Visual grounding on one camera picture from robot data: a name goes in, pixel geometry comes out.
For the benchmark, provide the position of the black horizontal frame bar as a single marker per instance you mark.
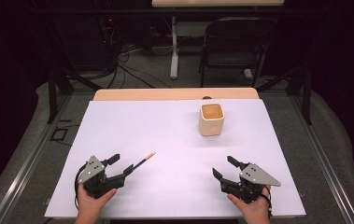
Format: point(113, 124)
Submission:
point(103, 11)

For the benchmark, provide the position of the white desk leg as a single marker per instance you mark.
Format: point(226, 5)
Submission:
point(174, 49)

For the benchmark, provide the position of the person's left hand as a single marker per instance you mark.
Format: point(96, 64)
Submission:
point(90, 203)

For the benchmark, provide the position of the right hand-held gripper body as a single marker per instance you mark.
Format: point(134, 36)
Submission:
point(247, 186)

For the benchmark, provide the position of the white table board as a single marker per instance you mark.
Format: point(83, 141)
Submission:
point(165, 140)

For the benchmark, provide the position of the dark equipment with red light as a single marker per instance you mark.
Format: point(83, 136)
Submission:
point(109, 21)

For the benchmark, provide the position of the black metal frame stand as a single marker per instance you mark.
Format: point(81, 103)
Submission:
point(306, 96)
point(52, 99)

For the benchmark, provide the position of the wooden table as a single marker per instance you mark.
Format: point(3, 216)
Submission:
point(152, 94)

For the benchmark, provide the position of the person's right hand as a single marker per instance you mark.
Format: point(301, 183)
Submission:
point(255, 208)

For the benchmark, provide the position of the dark table grommet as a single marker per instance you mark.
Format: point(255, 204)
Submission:
point(206, 97)

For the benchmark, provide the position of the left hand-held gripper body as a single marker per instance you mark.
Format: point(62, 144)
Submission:
point(95, 182)

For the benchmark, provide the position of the aluminium floor rail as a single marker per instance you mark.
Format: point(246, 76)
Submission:
point(25, 174)
point(321, 155)

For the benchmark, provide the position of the black folding chair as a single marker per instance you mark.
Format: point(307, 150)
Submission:
point(237, 59)

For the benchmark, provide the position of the cream square cup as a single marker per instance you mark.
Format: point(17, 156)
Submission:
point(211, 124)

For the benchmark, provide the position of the dark pencil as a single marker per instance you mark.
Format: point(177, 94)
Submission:
point(145, 159)

